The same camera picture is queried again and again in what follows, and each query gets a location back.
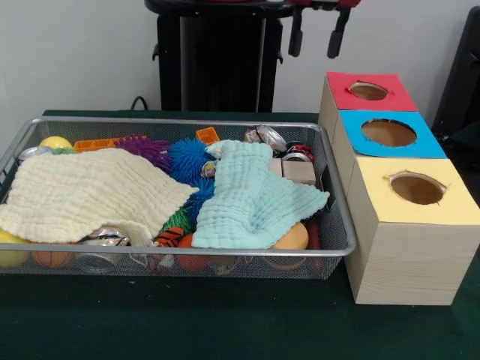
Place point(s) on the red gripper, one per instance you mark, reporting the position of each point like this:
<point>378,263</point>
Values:
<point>348,3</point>

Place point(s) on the light blue waffle cloth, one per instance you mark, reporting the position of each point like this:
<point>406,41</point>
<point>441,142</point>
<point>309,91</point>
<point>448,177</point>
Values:
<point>243,210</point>

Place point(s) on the silver mesh bin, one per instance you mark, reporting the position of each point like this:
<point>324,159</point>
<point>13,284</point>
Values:
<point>168,121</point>

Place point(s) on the wooden box with three holes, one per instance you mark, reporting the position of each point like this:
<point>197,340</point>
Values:
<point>412,262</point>

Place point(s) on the crushed silver can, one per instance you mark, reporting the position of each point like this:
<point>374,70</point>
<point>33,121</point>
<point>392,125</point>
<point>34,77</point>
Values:
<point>268,137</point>

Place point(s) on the wooden cube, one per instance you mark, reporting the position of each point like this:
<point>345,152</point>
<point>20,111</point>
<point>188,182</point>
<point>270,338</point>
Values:
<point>300,173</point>

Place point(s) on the orange plastic grid block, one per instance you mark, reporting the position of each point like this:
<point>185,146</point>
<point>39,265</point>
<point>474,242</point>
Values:
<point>93,144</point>
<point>207,135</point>

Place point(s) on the black upright panel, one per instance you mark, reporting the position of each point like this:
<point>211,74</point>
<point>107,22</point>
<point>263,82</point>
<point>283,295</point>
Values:
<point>461,75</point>

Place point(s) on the blue spiky ball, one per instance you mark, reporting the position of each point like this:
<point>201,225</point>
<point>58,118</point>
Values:
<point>189,155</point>
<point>202,195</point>

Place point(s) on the dark green side tablecloth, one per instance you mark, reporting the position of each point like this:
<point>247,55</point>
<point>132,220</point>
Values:
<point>467,133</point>

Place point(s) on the orange sponge disc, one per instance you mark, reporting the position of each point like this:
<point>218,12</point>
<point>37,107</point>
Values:
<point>294,236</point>

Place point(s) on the purple spiky ball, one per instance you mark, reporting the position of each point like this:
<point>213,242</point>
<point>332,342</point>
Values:
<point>144,148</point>

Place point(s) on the cream waffle cloth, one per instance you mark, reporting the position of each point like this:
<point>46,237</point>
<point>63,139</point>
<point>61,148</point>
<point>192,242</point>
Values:
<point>93,187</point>

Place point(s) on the yellow ball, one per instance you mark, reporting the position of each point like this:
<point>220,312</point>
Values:
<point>55,142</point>

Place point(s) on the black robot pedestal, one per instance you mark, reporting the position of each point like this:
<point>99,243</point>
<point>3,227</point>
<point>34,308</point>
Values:
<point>217,67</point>

